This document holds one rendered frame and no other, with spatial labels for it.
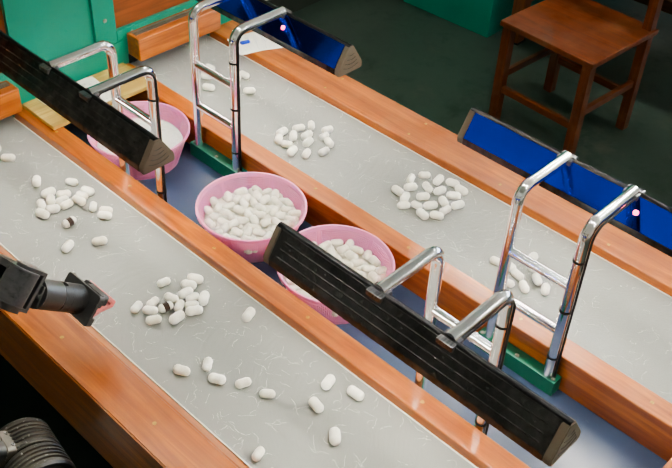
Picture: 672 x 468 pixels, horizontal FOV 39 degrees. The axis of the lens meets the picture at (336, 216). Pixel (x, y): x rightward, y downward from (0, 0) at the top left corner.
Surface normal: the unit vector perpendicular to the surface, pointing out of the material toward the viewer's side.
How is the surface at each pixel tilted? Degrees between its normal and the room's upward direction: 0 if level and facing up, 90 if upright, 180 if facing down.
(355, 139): 0
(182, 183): 0
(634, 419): 90
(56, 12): 90
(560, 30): 0
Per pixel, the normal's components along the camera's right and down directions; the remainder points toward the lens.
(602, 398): -0.70, 0.43
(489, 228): 0.04, -0.77
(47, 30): 0.72, 0.47
